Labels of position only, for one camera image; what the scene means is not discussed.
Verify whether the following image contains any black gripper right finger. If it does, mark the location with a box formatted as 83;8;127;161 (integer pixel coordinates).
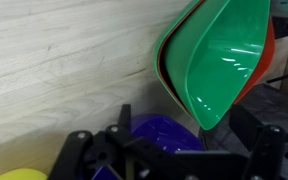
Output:
229;105;288;180

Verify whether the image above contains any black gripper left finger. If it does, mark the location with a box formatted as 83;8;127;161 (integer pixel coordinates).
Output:
47;104;247;180

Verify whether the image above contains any green plastic bowl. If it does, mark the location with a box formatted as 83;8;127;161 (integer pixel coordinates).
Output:
163;0;270;130

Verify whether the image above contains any yellow plastic bowl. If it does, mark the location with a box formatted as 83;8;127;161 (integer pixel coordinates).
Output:
0;169;47;180

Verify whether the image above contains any blue plastic bowl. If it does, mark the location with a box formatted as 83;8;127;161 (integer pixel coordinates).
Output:
92;114;205;180

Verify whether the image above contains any green bottom bowl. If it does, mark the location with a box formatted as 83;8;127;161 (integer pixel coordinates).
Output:
152;0;205;114

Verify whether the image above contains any dark grey fabric bin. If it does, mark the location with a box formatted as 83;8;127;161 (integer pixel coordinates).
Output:
203;13;288;154

